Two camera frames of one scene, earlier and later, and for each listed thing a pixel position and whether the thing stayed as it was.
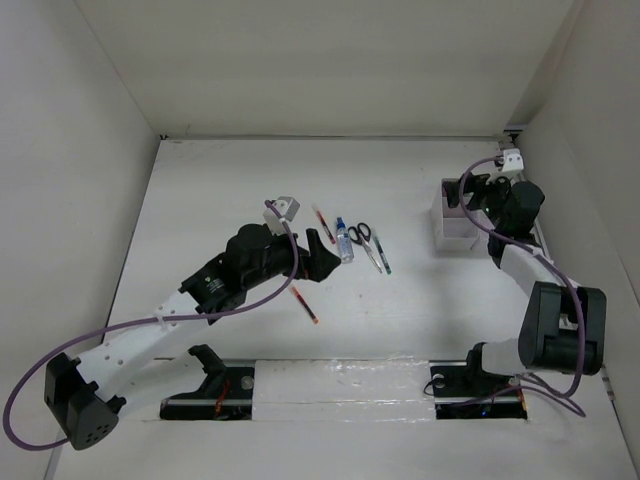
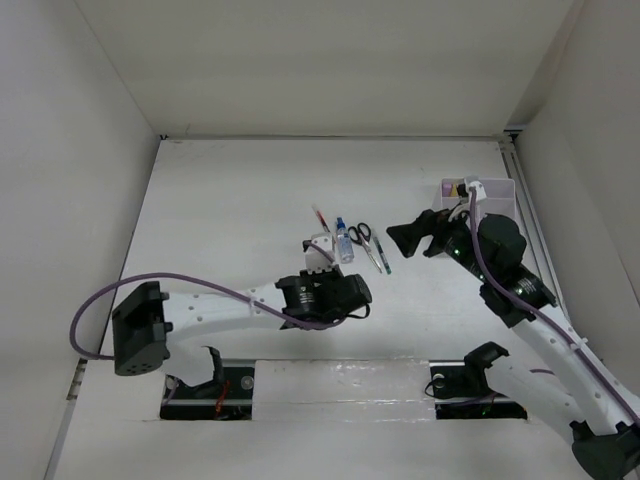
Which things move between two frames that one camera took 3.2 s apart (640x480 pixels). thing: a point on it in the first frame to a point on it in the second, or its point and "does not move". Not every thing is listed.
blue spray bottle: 344,242 does not move
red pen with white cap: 324,224 does not move
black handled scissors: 361,234 does not move
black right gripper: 473,183 to 437,223
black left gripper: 316,264 to 333,275
